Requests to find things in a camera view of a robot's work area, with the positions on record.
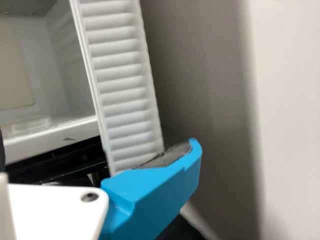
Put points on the white incubator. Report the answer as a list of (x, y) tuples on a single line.
[(50, 75)]

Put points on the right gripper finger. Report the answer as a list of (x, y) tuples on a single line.
[(160, 190)]

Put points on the incubator door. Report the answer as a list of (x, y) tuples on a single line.
[(120, 87)]

